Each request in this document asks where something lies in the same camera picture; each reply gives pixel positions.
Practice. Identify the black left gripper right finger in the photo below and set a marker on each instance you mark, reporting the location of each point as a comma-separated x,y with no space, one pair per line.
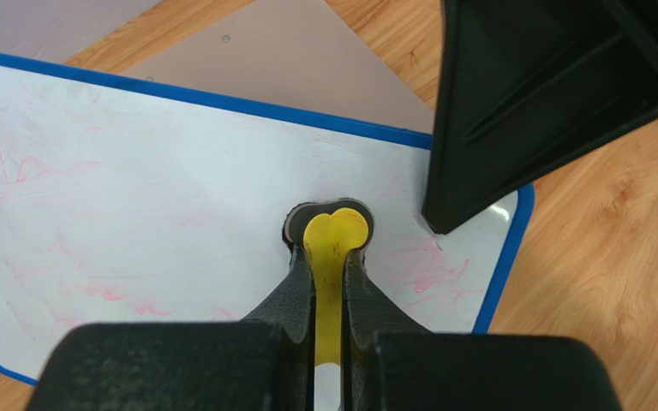
372,368

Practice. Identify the blue framed whiteboard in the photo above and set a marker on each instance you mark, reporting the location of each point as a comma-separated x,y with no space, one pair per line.
129,200

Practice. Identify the grey translucent mat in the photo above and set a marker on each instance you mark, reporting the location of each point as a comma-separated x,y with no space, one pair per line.
376,61

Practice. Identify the yellow whiteboard eraser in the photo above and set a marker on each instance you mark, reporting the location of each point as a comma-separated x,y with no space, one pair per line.
328,232

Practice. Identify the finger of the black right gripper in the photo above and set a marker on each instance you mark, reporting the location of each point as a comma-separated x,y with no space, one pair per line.
526,87

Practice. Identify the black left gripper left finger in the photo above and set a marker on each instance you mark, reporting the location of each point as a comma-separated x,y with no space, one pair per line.
290,310

